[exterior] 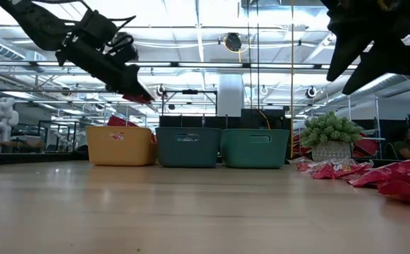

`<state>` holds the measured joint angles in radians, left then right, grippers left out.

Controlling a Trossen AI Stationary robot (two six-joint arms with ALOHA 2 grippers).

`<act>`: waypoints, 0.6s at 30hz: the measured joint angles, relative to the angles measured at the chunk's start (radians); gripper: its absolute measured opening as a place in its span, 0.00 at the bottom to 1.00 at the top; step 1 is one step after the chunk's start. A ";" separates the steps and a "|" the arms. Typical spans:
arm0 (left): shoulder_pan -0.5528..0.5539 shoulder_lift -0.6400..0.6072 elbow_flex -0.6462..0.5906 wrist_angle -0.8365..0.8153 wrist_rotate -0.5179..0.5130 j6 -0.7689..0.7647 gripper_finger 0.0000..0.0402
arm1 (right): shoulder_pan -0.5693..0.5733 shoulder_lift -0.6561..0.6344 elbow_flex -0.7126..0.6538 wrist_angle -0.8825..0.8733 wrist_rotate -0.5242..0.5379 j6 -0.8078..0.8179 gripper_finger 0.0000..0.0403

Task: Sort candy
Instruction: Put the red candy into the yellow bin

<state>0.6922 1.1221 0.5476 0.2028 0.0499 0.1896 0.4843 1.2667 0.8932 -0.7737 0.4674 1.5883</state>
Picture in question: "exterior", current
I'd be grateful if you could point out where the hanging black cable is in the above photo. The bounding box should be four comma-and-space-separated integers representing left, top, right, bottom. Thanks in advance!
256, 0, 260, 111
248, 0, 253, 110

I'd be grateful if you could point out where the black cabinet row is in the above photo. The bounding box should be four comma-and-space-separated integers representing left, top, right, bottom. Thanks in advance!
158, 108, 292, 130

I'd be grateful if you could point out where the sea green plastic bin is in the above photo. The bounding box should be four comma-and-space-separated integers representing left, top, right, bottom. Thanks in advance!
220, 128, 291, 169

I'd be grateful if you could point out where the dark teal plastic bin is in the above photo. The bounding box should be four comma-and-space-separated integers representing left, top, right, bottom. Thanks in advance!
155, 126, 222, 169

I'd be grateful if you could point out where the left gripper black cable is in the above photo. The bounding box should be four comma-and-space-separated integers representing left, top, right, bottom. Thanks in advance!
42, 0, 137, 36

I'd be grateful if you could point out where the black workstation frame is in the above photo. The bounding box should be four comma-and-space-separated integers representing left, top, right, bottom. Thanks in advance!
37, 119, 88, 153

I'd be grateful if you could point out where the white square column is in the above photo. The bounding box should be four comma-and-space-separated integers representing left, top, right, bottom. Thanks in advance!
217, 73, 244, 117

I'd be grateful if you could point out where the black aluminium table frame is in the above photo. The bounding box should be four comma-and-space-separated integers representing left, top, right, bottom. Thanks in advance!
0, 151, 410, 169

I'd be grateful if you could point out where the long ceiling light strip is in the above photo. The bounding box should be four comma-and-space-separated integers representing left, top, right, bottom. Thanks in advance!
37, 61, 359, 69

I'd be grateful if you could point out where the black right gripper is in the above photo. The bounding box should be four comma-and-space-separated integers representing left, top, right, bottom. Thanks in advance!
319, 0, 410, 95

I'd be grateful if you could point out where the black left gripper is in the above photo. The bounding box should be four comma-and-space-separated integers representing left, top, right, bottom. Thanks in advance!
55, 37, 155, 103

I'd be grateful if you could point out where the yellow plastic bin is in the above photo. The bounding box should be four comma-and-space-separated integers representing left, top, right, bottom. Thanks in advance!
85, 126, 157, 167

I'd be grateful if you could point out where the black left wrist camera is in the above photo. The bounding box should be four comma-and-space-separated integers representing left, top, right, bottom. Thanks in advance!
111, 31, 139, 64

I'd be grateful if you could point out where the black metal frame stand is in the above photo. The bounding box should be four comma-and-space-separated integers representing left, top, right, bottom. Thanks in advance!
160, 89, 219, 117

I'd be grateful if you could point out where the metal wire shelf rack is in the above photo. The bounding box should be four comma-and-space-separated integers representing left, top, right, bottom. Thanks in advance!
345, 95, 385, 159

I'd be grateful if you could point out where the green spiky artificial plant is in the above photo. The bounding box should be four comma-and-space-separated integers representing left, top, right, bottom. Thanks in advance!
299, 111, 364, 163

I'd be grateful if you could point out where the white jointed robot arm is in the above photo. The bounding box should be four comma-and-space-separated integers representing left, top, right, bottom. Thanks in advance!
0, 97, 20, 144

